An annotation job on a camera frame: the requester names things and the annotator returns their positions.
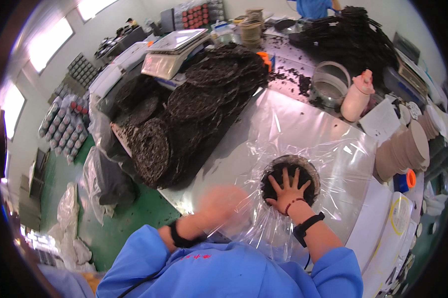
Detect person's left hand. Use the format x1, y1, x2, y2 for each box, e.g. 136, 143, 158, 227
199, 186, 251, 234

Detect person's right hand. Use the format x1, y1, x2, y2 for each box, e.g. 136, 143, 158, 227
265, 167, 312, 215

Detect dark round tea cake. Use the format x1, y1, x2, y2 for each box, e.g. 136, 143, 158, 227
260, 154, 321, 208

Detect clear plastic film sheet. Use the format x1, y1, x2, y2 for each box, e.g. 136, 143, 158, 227
188, 89, 377, 269

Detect black wrist band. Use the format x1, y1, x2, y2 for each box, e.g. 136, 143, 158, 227
293, 212, 326, 248
168, 220, 208, 249

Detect person's body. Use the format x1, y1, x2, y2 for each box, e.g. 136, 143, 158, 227
96, 224, 364, 298

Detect pile of dark tea cakes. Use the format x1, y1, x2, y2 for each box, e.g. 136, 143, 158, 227
110, 43, 270, 190

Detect plastic bag with dark contents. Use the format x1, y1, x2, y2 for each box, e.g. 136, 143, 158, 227
82, 145, 139, 225

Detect loose dark tea crumbs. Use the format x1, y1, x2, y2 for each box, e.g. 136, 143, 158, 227
268, 65, 314, 98

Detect orange and blue tool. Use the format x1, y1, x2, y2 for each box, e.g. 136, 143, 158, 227
256, 51, 275, 74

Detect white bottle with pink cap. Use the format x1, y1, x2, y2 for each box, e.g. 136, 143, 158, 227
340, 69, 376, 123

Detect heap of white bags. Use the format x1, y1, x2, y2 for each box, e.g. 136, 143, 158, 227
46, 183, 97, 273

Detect clear plastic container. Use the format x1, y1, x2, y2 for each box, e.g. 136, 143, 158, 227
209, 20, 240, 46

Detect white weighing scale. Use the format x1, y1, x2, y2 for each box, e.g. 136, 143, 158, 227
141, 28, 210, 80

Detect stack of white printed wrappers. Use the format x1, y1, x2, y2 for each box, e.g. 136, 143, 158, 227
361, 191, 415, 298

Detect white paper sheet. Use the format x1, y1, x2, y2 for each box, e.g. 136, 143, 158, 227
358, 98, 402, 147

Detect spool of beige twine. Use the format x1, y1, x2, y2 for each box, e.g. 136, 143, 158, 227
238, 9, 265, 48

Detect white box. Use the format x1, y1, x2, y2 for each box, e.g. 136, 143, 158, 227
89, 41, 151, 98

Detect stack of brown paper discs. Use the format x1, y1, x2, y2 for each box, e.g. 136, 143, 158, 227
373, 119, 431, 183

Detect stack of silver tins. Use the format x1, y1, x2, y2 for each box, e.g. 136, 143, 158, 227
38, 93, 91, 165

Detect rack of red-lidded jars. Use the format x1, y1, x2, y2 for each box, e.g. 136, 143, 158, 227
173, 0, 225, 31

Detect cluttered side table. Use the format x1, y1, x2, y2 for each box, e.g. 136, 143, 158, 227
95, 18, 151, 63

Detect tray of grey tins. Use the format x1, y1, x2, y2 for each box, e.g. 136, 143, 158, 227
68, 53, 99, 89

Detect heap of loose dark cakes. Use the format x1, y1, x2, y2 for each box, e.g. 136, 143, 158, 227
289, 5, 398, 81

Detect row of pale paper discs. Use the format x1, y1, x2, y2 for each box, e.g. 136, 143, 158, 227
417, 105, 443, 141

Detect dark table scale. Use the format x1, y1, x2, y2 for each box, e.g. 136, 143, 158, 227
382, 32, 430, 102

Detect red bead bracelet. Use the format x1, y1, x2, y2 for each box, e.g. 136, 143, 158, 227
284, 197, 307, 217

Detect black cable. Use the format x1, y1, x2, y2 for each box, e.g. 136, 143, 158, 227
117, 270, 163, 298

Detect metal ring mould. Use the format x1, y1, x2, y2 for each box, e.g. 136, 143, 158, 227
309, 61, 352, 109

